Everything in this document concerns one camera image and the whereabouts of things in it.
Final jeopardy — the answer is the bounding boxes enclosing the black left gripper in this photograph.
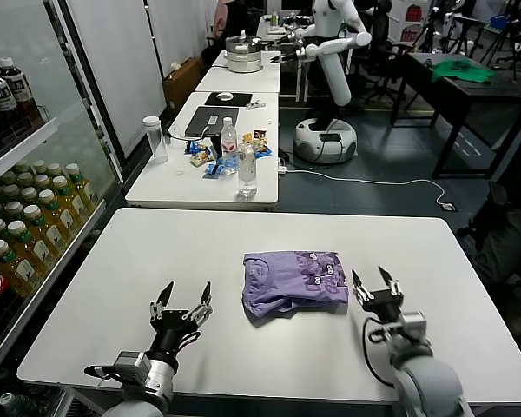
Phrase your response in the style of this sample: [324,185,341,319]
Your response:
[149,281,213,353]

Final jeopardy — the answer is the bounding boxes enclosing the person in black clothes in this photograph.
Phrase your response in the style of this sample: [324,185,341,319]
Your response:
[458,180,521,336]

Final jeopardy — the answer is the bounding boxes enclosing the dark tea bottle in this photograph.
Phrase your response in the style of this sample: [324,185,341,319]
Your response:
[0,64,19,134]
[0,56,43,127]

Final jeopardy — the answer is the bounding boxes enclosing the black mouse pad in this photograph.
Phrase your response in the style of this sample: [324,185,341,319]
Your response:
[204,91,254,108]

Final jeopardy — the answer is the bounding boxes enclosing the black camera tripod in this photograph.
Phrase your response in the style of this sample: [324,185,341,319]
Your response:
[414,0,444,54]

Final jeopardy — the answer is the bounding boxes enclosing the black office chair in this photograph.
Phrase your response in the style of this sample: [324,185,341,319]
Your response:
[351,0,412,108]

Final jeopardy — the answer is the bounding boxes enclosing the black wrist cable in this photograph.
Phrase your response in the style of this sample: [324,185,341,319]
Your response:
[362,316,396,387]
[83,363,118,384]

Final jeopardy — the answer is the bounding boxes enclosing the brown cardboard box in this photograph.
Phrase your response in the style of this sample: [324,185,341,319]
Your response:
[162,56,203,116]

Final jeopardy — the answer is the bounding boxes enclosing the green-cap drink bottle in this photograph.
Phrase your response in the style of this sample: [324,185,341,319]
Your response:
[0,393,40,417]

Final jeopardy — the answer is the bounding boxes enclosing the person in pink top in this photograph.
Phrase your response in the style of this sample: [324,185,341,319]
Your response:
[211,0,231,41]

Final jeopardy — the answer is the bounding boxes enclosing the white table with pot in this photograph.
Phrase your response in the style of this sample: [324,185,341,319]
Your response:
[195,50,283,95]

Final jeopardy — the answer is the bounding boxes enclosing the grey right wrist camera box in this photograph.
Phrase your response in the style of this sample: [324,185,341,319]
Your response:
[401,311,427,340]

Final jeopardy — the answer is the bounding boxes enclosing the white table with snacks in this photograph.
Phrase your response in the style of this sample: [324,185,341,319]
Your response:
[125,90,280,211]

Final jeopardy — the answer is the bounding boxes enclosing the dark grey laptop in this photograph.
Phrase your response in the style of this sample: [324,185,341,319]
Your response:
[185,106,240,139]

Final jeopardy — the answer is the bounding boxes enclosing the red-print white cartons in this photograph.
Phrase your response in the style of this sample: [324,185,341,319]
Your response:
[388,0,425,44]

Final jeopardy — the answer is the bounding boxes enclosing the glass-door beverage cabinet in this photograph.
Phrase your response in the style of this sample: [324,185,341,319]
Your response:
[0,0,123,417]

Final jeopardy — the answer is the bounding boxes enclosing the clear unlabelled water bottle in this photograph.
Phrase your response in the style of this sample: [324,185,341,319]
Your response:
[237,142,260,200]

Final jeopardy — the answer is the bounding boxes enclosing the white charging cable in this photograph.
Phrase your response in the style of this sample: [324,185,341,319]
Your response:
[168,123,210,142]

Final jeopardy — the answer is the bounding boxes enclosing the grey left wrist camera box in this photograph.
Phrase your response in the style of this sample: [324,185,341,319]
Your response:
[112,351,151,386]

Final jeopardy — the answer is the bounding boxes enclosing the red-label water bottle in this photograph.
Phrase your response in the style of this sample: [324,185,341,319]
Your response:
[220,116,239,175]

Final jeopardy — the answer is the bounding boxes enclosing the beige snack packet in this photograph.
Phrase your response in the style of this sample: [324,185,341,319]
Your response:
[190,148,214,169]

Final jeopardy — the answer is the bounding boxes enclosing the black table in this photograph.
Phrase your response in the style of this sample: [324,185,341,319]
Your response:
[401,50,521,180]

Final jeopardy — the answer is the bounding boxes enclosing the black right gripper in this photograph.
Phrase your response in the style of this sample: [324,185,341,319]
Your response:
[351,266,405,321]

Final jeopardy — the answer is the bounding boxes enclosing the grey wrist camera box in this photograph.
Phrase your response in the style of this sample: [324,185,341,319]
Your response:
[112,351,151,386]
[401,311,427,340]

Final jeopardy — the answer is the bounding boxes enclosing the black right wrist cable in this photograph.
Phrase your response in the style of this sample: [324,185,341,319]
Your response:
[362,316,396,387]

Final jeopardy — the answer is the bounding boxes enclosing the white floor cable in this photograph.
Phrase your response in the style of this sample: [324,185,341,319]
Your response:
[285,167,457,213]

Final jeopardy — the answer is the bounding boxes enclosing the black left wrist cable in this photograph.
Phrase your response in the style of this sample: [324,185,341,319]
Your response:
[83,363,118,384]

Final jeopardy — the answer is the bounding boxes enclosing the white partition panel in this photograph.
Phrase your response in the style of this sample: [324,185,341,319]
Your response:
[147,0,210,80]
[64,0,167,162]

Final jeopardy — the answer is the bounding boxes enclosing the tall clear cylinder container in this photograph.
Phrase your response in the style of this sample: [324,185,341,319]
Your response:
[142,116,169,165]

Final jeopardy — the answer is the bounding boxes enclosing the white wheeled humanoid robot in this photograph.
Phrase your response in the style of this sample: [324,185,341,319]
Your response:
[293,0,359,165]

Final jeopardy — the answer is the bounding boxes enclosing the silver cooking pot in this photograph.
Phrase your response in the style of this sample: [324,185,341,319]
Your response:
[223,30,264,74]

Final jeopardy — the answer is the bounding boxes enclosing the purple T-shirt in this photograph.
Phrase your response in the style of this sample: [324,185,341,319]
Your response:
[241,249,352,329]

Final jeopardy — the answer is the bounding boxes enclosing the green cloth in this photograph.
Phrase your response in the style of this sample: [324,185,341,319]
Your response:
[431,59,498,84]

